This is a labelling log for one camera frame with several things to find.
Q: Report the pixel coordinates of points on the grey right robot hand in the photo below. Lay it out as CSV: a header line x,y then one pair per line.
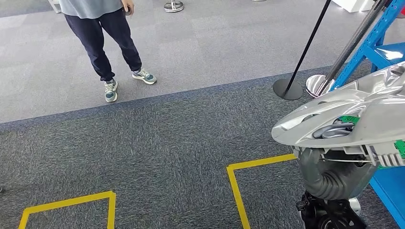
x,y
360,177

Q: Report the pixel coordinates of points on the silver wheel hubcap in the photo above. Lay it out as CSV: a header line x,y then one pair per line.
x,y
373,126

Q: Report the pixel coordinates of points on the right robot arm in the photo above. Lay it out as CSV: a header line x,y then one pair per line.
x,y
332,192

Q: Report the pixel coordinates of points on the blue metal shelf rack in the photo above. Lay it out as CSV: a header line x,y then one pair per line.
x,y
389,196

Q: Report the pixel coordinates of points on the white display block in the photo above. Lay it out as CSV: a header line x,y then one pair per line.
x,y
351,4

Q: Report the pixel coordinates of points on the yellow floor tape square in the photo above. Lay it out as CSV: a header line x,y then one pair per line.
x,y
69,201

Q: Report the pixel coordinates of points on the person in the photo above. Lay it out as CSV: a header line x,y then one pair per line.
x,y
91,38

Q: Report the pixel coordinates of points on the black stanchion post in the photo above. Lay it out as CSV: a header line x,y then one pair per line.
x,y
288,90

